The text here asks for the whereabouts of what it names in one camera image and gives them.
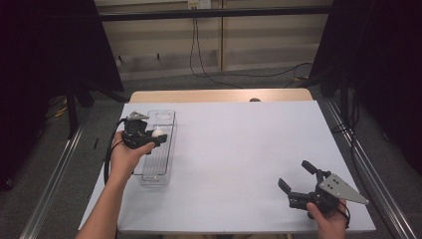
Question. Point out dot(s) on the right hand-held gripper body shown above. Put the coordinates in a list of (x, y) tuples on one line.
[(330, 192)]

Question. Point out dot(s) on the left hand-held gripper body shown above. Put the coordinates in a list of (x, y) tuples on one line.
[(134, 132)]

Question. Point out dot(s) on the white egg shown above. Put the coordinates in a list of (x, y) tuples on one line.
[(158, 132)]

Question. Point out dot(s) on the clear plastic container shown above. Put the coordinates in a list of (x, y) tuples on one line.
[(162, 156)]

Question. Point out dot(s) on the person's left hand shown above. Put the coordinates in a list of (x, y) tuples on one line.
[(127, 161)]

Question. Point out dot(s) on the person's right hand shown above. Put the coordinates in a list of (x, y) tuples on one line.
[(326, 224)]

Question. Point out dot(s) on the wooden table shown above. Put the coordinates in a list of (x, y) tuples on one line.
[(199, 95)]

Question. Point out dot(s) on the white table board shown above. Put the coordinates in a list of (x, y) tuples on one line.
[(249, 139)]

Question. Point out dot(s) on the black metal stand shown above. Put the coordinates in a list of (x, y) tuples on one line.
[(345, 103), (72, 116)]

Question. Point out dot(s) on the black curtain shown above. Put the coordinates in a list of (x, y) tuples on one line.
[(43, 66), (381, 66)]

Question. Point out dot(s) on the black horizontal bar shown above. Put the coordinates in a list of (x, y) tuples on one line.
[(215, 13)]

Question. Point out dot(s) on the metal floor rail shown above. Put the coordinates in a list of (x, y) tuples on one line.
[(49, 186), (371, 172)]

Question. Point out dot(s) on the white wall socket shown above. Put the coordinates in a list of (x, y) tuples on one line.
[(199, 4)]

